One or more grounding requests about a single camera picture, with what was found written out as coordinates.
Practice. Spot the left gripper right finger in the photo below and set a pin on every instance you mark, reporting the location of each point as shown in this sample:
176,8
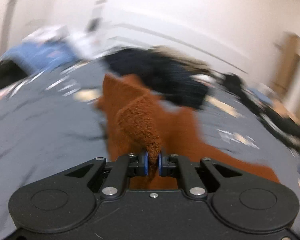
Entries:
166,168

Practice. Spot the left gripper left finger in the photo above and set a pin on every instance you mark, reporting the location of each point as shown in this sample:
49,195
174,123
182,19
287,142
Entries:
139,164

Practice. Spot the rust orange knit garment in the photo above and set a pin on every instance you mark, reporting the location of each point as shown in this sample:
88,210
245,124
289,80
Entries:
137,122

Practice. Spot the black clothes pile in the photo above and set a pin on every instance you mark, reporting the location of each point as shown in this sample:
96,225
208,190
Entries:
281,126

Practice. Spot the dark navy dotted garment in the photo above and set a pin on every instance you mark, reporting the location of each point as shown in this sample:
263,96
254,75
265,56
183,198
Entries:
160,73

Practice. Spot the grey printed bed quilt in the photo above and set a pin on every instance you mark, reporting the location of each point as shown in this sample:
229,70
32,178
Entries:
45,130

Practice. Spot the blue printed garment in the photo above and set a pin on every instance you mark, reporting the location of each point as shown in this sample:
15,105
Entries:
34,57

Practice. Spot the white crumpled garment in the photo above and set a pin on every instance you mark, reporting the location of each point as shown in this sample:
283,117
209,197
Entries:
48,34

